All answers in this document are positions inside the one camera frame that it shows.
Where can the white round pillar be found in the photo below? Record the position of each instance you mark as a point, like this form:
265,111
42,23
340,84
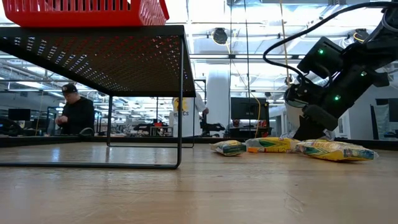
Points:
217,102

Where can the black background robot arm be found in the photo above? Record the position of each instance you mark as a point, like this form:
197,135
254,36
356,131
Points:
216,127

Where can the person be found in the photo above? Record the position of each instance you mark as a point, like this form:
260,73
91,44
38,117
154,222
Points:
186,124
236,124
79,118

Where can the yellow snack packet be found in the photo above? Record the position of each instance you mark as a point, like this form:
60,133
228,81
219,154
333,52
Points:
230,148

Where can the black perforated metal shelf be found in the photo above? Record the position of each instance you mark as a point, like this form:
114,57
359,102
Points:
124,62

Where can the black computer monitor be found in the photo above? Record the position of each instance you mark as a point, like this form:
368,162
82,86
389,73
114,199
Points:
248,109
19,114

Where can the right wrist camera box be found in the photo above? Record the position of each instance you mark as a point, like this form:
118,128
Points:
320,59

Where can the black aluminium rig frame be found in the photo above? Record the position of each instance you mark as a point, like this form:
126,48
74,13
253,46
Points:
62,140

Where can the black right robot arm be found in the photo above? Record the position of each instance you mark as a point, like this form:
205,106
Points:
385,46

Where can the black dome ceiling fixture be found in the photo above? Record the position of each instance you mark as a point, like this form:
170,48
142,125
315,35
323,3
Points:
220,36

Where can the yellow green crayon pack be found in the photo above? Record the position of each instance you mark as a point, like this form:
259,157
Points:
270,145
335,152

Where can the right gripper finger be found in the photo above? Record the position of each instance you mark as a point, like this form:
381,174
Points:
311,132

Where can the red plastic mesh basket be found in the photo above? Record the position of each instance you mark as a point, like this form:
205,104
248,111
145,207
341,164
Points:
77,18

